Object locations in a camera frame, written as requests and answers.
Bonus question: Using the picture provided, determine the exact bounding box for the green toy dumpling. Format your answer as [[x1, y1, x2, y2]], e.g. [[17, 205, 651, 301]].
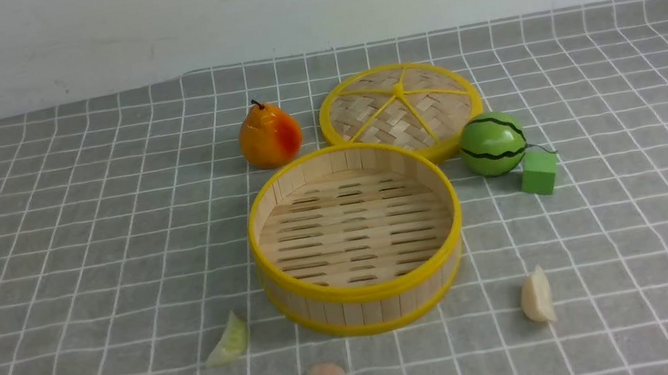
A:
[[205, 310, 249, 368]]

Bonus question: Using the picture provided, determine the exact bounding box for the white toy dumpling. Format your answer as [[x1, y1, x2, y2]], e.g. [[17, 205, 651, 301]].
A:
[[520, 266, 557, 323]]

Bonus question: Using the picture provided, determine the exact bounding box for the bamboo steamer tray yellow rim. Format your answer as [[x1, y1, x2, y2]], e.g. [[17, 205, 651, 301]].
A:
[[247, 144, 463, 337]]

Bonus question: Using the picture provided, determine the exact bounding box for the woven bamboo steamer lid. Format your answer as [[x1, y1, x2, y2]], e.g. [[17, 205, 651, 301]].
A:
[[319, 62, 484, 163]]

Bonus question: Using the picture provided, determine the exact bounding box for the orange toy pear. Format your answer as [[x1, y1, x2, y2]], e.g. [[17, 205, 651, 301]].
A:
[[238, 99, 303, 169]]

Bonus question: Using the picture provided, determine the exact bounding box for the green toy watermelon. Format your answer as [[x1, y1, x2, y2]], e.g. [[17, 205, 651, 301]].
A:
[[459, 112, 528, 178]]

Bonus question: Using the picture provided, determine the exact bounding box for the green wooden cube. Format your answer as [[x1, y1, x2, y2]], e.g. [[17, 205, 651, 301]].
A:
[[520, 150, 559, 196]]

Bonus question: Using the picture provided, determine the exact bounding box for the grey checkered tablecloth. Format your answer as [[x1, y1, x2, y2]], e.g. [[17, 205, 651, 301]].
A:
[[0, 0, 668, 375]]

